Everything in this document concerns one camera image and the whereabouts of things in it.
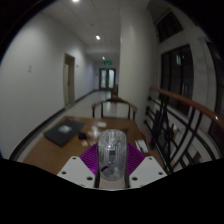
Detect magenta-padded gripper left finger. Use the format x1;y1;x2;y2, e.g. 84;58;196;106
57;143;101;189

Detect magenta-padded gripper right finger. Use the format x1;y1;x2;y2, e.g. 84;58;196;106
124;142;168;189

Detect transparent computer mouse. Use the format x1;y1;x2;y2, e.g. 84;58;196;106
96;128;129;182

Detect white notebook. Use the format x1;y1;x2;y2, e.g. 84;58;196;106
134;139;149;154

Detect closed black laptop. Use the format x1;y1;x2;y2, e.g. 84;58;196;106
43;119;87;148

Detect wooden armchair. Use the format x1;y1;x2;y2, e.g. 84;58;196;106
91;96;139;121

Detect black railing with wooden handrail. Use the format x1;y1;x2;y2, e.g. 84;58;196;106
143;85;224;174

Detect open side door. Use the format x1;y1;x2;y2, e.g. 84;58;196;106
63;53;76;108

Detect dark window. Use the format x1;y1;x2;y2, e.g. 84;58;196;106
155;11;224;118

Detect glass double door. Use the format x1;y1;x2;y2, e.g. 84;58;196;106
98;68;117;90

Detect ceiling lights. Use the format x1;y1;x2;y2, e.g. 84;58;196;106
71;0;108;61

